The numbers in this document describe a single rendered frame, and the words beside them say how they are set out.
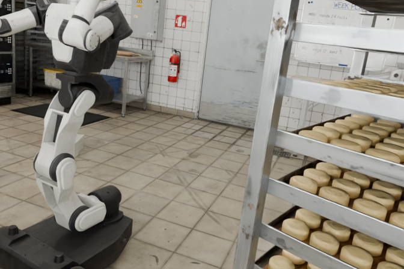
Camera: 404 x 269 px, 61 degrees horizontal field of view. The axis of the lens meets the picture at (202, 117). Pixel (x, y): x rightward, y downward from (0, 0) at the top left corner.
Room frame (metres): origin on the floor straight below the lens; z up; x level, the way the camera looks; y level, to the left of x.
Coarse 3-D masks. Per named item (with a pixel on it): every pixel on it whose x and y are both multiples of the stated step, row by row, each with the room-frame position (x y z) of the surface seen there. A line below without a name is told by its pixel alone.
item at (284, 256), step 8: (272, 256) 0.62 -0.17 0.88; (280, 256) 0.62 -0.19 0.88; (288, 256) 0.63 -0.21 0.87; (296, 256) 0.63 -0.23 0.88; (272, 264) 0.59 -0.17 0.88; (280, 264) 0.59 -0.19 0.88; (288, 264) 0.60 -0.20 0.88; (296, 264) 0.63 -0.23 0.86; (304, 264) 0.63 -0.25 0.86; (312, 264) 0.61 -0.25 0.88
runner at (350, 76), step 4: (348, 76) 0.92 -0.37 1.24; (352, 76) 0.91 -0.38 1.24; (356, 76) 0.91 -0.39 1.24; (360, 76) 0.90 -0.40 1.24; (364, 76) 0.90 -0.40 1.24; (368, 76) 0.89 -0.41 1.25; (380, 80) 0.87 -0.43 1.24; (384, 80) 0.87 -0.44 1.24; (388, 80) 0.86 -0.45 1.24; (392, 80) 0.85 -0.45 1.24; (396, 80) 0.85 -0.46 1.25
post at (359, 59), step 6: (366, 18) 0.91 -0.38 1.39; (372, 18) 0.91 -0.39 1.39; (360, 24) 0.92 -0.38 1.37; (366, 24) 0.91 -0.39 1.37; (372, 24) 0.91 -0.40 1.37; (354, 54) 0.92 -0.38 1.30; (360, 54) 0.91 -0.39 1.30; (366, 54) 0.91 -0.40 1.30; (354, 60) 0.92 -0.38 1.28; (360, 60) 0.91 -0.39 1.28; (366, 60) 0.92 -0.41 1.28; (354, 66) 0.92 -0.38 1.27; (360, 66) 0.91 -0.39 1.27; (354, 72) 0.92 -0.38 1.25; (360, 72) 0.91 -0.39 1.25
